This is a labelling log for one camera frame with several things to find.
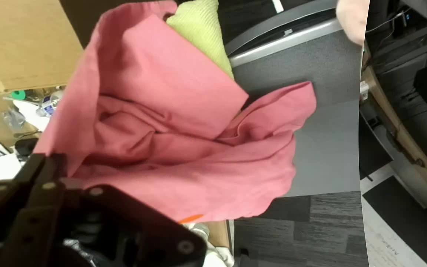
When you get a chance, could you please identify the yellow-green towel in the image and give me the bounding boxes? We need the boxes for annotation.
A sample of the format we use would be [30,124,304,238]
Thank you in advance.
[167,0,235,78]

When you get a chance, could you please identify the pink t-shirt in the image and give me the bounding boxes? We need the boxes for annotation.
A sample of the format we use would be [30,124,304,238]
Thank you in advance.
[38,0,316,223]

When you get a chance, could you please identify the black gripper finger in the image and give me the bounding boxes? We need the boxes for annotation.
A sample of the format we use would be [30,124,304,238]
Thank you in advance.
[17,155,66,199]

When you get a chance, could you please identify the grey office chair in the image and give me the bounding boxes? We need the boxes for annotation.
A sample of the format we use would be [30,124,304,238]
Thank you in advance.
[220,0,362,198]

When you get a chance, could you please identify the peach t-shirt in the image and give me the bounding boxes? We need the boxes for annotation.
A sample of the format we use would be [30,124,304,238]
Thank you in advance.
[336,0,371,46]

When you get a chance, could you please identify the brown cardboard box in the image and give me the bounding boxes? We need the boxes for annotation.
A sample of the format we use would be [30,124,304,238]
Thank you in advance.
[0,0,82,147]

